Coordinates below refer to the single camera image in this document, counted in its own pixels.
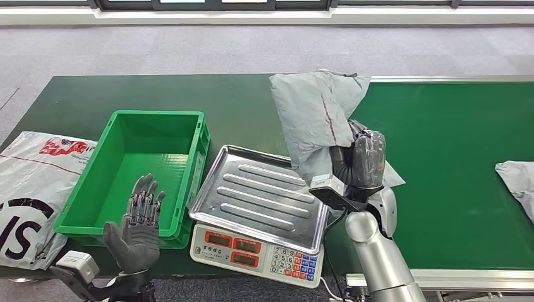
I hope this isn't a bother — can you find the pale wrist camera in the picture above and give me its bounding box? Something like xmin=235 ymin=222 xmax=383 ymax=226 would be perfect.
xmin=309 ymin=174 xmax=368 ymax=213
xmin=49 ymin=250 xmax=111 ymax=302

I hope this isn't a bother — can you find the green conveyor belt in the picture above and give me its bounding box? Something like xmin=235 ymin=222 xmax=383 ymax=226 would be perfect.
xmin=323 ymin=75 xmax=534 ymax=293

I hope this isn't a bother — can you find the green plastic crate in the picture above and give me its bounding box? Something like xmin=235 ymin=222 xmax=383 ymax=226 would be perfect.
xmin=53 ymin=109 xmax=211 ymax=250

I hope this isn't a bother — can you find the black camera cable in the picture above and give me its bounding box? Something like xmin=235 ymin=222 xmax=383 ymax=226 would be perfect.
xmin=322 ymin=207 xmax=349 ymax=302

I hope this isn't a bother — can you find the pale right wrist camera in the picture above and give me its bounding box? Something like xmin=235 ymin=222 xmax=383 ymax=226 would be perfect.
xmin=309 ymin=174 xmax=368 ymax=213

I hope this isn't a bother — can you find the steel scale tray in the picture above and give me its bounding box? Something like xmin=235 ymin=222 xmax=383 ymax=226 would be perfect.
xmin=188 ymin=144 xmax=331 ymax=256

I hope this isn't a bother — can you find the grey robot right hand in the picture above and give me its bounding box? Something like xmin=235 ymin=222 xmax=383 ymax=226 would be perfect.
xmin=348 ymin=120 xmax=387 ymax=189

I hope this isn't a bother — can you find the white scale cable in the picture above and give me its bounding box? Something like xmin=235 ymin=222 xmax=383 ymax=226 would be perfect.
xmin=319 ymin=277 xmax=347 ymax=302

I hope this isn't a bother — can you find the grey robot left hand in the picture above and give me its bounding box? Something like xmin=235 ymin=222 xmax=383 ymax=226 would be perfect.
xmin=103 ymin=174 xmax=166 ymax=275

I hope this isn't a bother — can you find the grey plastic mailer package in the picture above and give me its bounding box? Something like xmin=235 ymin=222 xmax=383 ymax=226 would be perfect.
xmin=495 ymin=160 xmax=534 ymax=224
xmin=269 ymin=70 xmax=406 ymax=188

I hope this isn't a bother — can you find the white courier bag red print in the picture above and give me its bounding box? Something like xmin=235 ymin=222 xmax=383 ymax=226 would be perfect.
xmin=0 ymin=131 xmax=98 ymax=271

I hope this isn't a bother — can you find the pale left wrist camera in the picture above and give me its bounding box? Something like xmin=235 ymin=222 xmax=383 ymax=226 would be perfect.
xmin=49 ymin=250 xmax=111 ymax=302

